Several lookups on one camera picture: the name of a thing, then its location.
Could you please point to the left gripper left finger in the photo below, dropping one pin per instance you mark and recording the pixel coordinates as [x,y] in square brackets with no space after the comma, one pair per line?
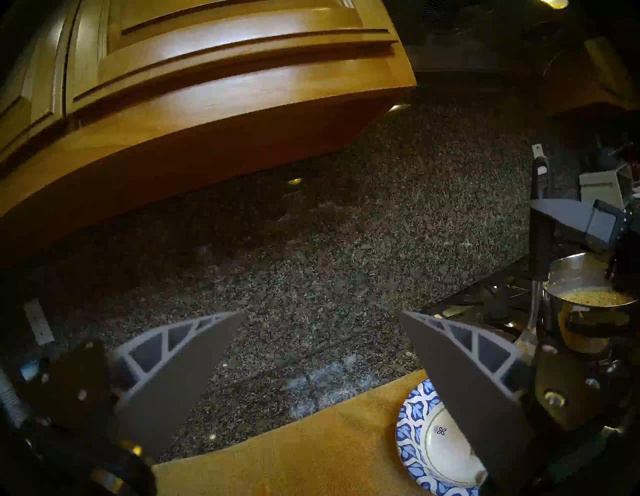
[175,380]

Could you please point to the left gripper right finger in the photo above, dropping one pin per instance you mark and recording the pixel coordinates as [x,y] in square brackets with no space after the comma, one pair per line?
[460,375]

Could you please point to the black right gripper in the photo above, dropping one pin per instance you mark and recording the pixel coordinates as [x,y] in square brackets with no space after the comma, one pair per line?
[627,250]

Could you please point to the blue white paper bowl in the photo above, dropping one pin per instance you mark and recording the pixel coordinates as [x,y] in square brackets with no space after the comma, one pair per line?
[440,455]

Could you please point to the cooked oatmeal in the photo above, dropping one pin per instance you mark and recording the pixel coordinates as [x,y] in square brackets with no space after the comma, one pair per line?
[597,297]

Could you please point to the white toaster oven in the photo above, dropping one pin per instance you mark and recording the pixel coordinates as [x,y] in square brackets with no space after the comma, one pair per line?
[602,185]

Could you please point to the dark kettle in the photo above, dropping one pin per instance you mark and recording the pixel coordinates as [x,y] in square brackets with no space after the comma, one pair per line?
[607,157]

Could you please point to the steel gas cooktop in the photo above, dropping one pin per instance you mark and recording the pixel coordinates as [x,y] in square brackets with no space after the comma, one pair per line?
[495,305]

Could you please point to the stainless steel pot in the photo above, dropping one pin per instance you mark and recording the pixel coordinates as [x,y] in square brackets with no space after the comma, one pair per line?
[590,330]

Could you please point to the wooden corner cabinet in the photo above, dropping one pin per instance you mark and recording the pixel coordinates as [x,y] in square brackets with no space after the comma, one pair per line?
[600,80]

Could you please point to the yellow towel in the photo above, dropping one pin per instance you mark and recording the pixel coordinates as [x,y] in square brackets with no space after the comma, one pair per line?
[310,450]

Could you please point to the steel range hood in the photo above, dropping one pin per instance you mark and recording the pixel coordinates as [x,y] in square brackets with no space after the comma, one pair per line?
[475,35]

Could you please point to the white double wall outlet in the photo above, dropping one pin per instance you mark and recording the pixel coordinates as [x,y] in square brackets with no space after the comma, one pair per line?
[536,149]

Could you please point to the wooden wall cabinets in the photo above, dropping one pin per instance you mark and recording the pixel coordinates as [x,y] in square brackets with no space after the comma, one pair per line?
[200,100]

